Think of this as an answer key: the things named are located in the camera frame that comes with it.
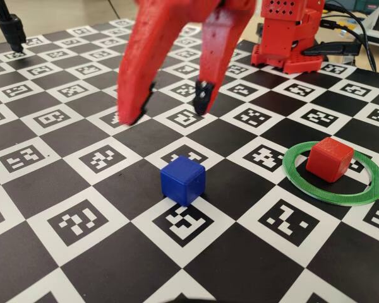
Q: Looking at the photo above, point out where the blue cube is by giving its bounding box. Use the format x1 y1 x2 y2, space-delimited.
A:
160 155 207 208

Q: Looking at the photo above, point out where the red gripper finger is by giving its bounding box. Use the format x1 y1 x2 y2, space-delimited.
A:
117 0 220 126
193 0 256 116

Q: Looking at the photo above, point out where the black clamp long handle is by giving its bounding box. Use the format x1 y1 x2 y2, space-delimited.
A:
303 40 363 58

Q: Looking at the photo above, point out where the green flat ring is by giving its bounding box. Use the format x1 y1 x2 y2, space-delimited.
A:
282 141 379 206

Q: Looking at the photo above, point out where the black plug with wires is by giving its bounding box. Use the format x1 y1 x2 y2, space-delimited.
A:
320 18 350 32

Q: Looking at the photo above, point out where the red cube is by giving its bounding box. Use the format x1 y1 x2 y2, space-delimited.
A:
305 136 355 183

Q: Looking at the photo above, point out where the black tripod leg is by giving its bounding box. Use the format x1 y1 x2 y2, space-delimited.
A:
0 0 28 54

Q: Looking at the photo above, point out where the thick black cable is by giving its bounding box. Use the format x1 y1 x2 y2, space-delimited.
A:
327 1 377 71

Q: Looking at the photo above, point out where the teal box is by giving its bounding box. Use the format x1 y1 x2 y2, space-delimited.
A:
355 0 379 13

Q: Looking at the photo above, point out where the black white marker checkerboard mat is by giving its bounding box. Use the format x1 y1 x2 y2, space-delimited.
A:
0 18 379 303

